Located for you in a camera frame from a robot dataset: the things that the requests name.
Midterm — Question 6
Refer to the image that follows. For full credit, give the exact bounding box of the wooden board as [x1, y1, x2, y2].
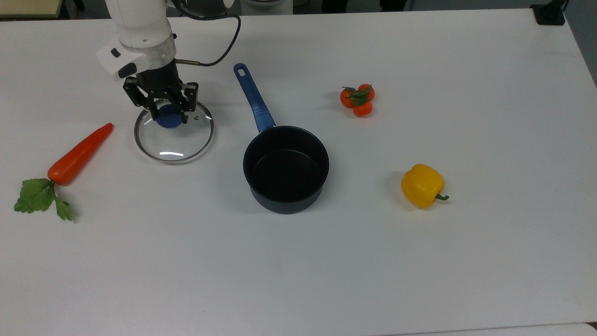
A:
[0, 0, 64, 19]

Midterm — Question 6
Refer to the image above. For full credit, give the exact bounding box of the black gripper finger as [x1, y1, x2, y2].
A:
[123, 77, 157, 121]
[179, 82, 199, 125]

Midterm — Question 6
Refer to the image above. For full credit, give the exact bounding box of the yellow toy bell pepper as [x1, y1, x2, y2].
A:
[401, 163, 450, 209]

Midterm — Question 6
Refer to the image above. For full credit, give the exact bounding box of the orange toy tomato cluster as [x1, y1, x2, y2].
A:
[340, 83, 376, 118]

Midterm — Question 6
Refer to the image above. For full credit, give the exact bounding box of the glass lid with blue knob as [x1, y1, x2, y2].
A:
[134, 98, 215, 164]

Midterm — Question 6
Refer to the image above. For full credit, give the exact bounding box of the dark saucepan with blue handle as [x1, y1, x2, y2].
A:
[233, 63, 330, 215]

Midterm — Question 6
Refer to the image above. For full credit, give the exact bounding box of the orange toy carrot with leaves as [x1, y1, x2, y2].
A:
[14, 123, 114, 222]

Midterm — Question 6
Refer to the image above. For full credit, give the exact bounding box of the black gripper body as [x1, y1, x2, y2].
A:
[135, 58, 183, 101]

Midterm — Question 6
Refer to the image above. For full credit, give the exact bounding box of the black table clamp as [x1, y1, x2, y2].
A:
[530, 0, 568, 26]

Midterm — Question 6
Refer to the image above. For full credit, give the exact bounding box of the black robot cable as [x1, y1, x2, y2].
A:
[174, 0, 243, 67]

